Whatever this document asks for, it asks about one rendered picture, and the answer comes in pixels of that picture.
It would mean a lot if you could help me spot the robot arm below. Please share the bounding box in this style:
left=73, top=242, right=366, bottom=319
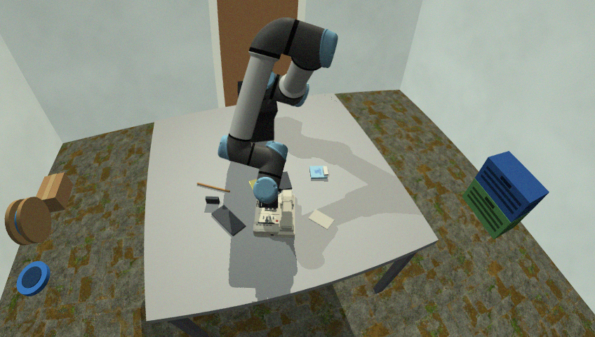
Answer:
left=218, top=18, right=338, bottom=204

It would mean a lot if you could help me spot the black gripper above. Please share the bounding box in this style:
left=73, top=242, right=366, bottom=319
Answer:
left=259, top=197, right=278, bottom=209

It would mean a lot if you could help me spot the beige desk phone body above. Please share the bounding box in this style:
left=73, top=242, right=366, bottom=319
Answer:
left=253, top=194, right=295, bottom=238

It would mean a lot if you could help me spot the cream flat sheet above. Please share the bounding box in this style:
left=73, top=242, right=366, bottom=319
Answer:
left=308, top=209, right=334, bottom=229

